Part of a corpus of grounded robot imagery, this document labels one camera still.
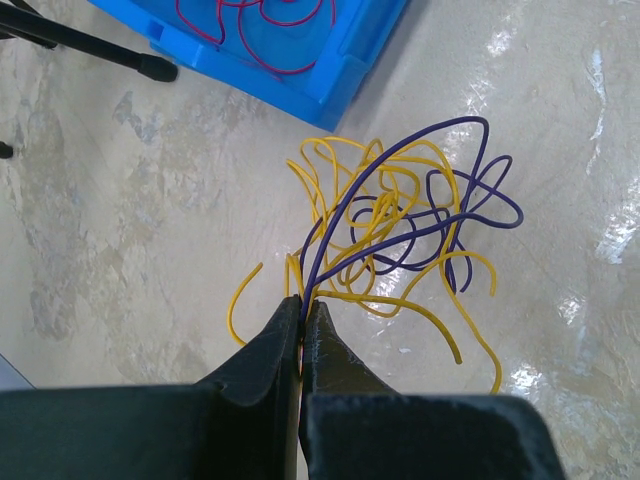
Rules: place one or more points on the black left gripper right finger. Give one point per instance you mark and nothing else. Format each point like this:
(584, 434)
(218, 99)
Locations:
(355, 426)

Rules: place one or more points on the black music stand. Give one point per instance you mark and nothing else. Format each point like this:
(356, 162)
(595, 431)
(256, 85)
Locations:
(20, 20)

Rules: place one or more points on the blue three-compartment plastic bin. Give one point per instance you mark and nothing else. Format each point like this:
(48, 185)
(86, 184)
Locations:
(306, 58)

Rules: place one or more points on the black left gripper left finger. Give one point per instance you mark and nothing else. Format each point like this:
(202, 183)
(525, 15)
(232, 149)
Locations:
(238, 422)

